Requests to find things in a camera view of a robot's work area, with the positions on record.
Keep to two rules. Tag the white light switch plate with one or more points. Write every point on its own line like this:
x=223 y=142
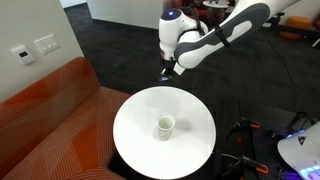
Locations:
x=47 y=44

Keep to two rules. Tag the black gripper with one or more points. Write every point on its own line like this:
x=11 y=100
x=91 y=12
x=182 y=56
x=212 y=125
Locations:
x=169 y=63

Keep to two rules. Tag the orange fabric sofa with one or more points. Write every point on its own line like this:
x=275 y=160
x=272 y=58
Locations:
x=50 y=116

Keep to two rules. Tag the black device with blue light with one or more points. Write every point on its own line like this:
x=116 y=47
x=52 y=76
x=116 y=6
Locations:
x=278 y=131

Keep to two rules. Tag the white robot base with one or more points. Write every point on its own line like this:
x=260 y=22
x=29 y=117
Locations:
x=300 y=153

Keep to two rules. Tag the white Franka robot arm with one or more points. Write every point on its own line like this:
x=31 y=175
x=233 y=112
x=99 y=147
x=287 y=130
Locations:
x=213 y=40

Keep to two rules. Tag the small round background table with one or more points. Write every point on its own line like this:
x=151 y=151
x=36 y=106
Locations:
x=215 y=4

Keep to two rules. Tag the round white table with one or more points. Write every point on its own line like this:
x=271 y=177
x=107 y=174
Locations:
x=140 y=146

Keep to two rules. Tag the white paper cup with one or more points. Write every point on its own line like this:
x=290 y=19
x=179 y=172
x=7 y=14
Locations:
x=165 y=128

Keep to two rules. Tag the white wall thermostat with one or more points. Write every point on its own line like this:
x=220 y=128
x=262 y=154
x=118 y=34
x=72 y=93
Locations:
x=22 y=55

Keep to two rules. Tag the black metal bar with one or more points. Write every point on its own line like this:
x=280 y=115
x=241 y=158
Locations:
x=293 y=29

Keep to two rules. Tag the white counter partition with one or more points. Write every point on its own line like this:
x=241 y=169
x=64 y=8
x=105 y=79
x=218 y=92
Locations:
x=130 y=11

